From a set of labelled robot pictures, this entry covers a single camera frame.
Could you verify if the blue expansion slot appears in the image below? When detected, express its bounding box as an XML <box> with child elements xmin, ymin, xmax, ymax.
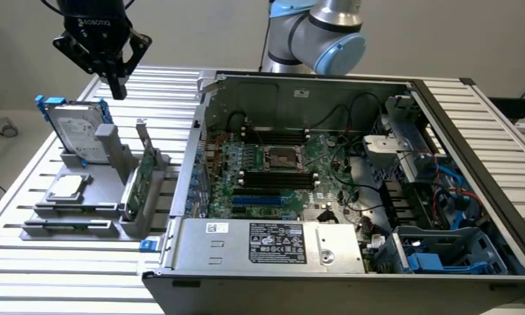
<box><xmin>232</xmin><ymin>196</ymin><xmax>286</xmax><ymax>205</ymax></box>

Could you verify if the open black PC case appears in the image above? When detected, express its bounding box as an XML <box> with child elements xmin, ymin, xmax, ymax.
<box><xmin>140</xmin><ymin>70</ymin><xmax>525</xmax><ymax>315</ymax></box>

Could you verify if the black wire over motherboard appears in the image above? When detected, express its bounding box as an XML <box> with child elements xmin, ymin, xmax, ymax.
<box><xmin>342</xmin><ymin>182</ymin><xmax>382</xmax><ymax>208</ymax></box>

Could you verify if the grey parts rack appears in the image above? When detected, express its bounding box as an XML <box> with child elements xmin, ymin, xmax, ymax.
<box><xmin>21</xmin><ymin>123</ymin><xmax>172</xmax><ymax>243</ymax></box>

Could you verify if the red disk wire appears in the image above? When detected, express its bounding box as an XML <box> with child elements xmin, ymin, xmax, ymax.
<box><xmin>434</xmin><ymin>169</ymin><xmax>482</xmax><ymax>213</ymax></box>

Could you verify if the hard disk with blue frame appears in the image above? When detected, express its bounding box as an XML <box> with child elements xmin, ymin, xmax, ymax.
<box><xmin>34</xmin><ymin>94</ymin><xmax>113</xmax><ymax>165</ymax></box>

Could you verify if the silver power supply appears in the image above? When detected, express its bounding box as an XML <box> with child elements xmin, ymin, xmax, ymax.
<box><xmin>172</xmin><ymin>218</ymin><xmax>366</xmax><ymax>275</ymax></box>

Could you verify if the silver CPU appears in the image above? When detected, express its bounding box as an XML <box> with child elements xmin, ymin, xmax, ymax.
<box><xmin>46</xmin><ymin>175</ymin><xmax>92</xmax><ymax>200</ymax></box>

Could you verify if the black RAM slot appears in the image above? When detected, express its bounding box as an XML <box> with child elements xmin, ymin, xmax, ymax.
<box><xmin>242</xmin><ymin>130</ymin><xmax>310</xmax><ymax>137</ymax></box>
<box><xmin>242</xmin><ymin>126</ymin><xmax>310</xmax><ymax>132</ymax></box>
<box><xmin>241</xmin><ymin>170</ymin><xmax>320</xmax><ymax>177</ymax></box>
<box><xmin>241</xmin><ymin>180</ymin><xmax>320</xmax><ymax>186</ymax></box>
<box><xmin>242</xmin><ymin>135</ymin><xmax>309</xmax><ymax>140</ymax></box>
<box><xmin>241</xmin><ymin>175</ymin><xmax>320</xmax><ymax>182</ymax></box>
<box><xmin>241</xmin><ymin>184</ymin><xmax>320</xmax><ymax>191</ymax></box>

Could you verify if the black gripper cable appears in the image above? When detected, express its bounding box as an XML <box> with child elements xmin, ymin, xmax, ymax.
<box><xmin>40</xmin><ymin>0</ymin><xmax>65</xmax><ymax>16</ymax></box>

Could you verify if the silver chipset heatsink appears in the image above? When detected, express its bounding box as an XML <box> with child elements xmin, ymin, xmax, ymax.
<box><xmin>302</xmin><ymin>209</ymin><xmax>334</xmax><ymax>223</ymax></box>

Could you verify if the grey disk bay cage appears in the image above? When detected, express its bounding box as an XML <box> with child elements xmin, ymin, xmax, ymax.
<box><xmin>390</xmin><ymin>225</ymin><xmax>516</xmax><ymax>275</ymax></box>

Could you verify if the blue disk caddy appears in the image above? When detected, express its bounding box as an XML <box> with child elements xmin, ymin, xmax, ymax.
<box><xmin>404</xmin><ymin>251</ymin><xmax>482</xmax><ymax>274</ymax></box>

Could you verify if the short black wire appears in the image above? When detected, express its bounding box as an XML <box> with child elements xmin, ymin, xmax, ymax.
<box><xmin>228</xmin><ymin>110</ymin><xmax>250</xmax><ymax>133</ymax></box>

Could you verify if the blue disk wire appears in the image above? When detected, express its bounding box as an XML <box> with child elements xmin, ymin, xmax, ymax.
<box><xmin>434</xmin><ymin>163</ymin><xmax>470</xmax><ymax>231</ymax></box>

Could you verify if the black expansion slot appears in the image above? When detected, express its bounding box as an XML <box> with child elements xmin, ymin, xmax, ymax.
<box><xmin>232</xmin><ymin>188</ymin><xmax>286</xmax><ymax>198</ymax></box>

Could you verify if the green motherboard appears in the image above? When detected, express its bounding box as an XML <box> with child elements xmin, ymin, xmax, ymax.
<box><xmin>200</xmin><ymin>128</ymin><xmax>373</xmax><ymax>232</ymax></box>

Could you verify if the silver drive bay bracket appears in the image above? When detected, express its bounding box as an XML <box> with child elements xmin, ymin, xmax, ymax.
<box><xmin>361</xmin><ymin>94</ymin><xmax>448</xmax><ymax>185</ymax></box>

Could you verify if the green graphics card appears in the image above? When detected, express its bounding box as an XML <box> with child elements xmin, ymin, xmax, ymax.
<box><xmin>122</xmin><ymin>118</ymin><xmax>160</xmax><ymax>221</ymax></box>

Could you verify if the CPU socket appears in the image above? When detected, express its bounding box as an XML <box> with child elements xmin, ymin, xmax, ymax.
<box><xmin>258</xmin><ymin>144</ymin><xmax>308</xmax><ymax>174</ymax></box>

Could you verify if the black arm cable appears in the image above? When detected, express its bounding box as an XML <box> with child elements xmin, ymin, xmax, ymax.
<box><xmin>256</xmin><ymin>0</ymin><xmax>274</xmax><ymax>72</ymax></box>

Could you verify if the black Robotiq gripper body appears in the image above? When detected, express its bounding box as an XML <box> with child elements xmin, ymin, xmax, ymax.
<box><xmin>56</xmin><ymin>0</ymin><xmax>133</xmax><ymax>65</ymax></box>

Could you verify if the long black looped wire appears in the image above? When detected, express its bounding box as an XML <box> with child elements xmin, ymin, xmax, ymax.
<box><xmin>309</xmin><ymin>93</ymin><xmax>382</xmax><ymax>133</ymax></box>

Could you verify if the black and white bracket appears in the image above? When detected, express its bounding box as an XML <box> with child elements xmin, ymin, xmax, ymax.
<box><xmin>488</xmin><ymin>80</ymin><xmax>525</xmax><ymax>133</ymax></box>

